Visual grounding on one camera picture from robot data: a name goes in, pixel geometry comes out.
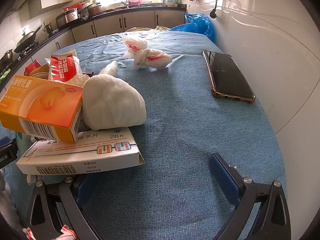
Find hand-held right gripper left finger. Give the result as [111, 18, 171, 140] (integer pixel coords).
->
[25, 174, 107, 240]

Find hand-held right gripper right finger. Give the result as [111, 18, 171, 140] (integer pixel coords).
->
[209, 152, 292, 240]

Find white medicine box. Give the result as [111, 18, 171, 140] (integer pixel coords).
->
[15, 126, 145, 175]

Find orange medicine box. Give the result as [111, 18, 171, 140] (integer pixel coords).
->
[0, 76, 84, 144]

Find red white snack packet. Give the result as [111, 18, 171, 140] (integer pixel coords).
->
[45, 49, 83, 83]

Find pale green packet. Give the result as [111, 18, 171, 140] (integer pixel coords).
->
[15, 131, 34, 160]

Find blue table cloth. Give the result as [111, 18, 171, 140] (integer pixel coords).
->
[5, 30, 288, 240]

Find small red packet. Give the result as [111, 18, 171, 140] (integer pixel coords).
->
[24, 60, 42, 77]

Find white rolled sock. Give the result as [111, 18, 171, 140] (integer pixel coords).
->
[82, 75, 147, 131]

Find steel pot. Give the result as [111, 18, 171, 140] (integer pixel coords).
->
[0, 49, 13, 67]

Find black smartphone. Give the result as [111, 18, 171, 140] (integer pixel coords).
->
[202, 50, 256, 105]

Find black wok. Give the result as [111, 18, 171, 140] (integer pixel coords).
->
[14, 25, 42, 53]

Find white spray bottle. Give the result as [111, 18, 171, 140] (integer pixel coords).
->
[99, 60, 119, 78]

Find knotted white plastic bag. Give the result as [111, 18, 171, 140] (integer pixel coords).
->
[120, 36, 173, 70]

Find silver rice cooker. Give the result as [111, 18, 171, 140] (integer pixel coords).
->
[55, 8, 80, 28]

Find blue plastic bag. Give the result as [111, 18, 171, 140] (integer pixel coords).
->
[169, 13, 215, 43]

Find red plastic basin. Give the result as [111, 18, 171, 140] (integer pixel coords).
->
[62, 3, 83, 12]

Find yellow plastic bag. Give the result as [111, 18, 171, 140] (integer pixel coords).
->
[125, 26, 170, 32]

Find brown cooking pot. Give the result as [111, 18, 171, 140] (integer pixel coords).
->
[86, 2, 103, 17]

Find grey lower kitchen cabinets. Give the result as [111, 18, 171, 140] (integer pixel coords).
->
[50, 9, 187, 50]

